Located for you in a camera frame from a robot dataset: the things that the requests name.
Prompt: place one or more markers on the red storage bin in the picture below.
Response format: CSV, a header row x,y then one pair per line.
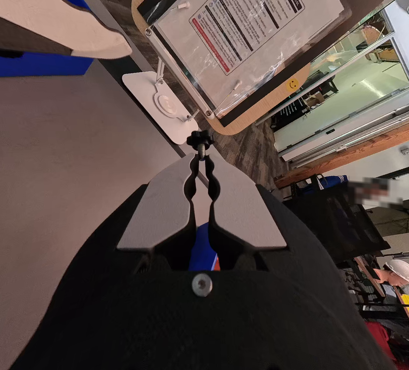
x,y
377,338

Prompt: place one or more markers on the white hard hat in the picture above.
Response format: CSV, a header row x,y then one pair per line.
x,y
399,269

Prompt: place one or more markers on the glass sliding door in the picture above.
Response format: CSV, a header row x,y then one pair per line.
x,y
351,82

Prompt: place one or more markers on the orange tape roll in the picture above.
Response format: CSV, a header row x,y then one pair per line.
x,y
217,264

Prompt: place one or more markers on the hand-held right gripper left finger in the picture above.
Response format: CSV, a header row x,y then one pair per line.
x,y
159,213

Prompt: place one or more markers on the white metal stand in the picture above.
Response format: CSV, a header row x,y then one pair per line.
x,y
150,95

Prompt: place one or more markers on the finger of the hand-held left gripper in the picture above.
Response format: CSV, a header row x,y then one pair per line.
x,y
57,18

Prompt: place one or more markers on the thick wooden post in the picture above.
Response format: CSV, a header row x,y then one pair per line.
x,y
335,159

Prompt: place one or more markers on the blue plastic bin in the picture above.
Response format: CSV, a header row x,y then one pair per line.
x,y
48,67
201,248

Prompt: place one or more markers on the black knob screw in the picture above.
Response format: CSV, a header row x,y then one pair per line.
x,y
199,139

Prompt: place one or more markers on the wooden board with black panel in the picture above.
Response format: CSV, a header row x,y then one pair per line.
x,y
252,119

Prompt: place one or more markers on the yellow smiley sticker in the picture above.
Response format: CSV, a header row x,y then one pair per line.
x,y
292,84

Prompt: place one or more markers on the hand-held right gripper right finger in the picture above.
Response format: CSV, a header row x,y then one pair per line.
x,y
246,213

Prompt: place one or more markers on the laminated instruction sheet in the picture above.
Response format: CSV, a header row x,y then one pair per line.
x,y
255,24

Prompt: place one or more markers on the black office chair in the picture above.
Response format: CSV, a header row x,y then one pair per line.
x,y
335,232

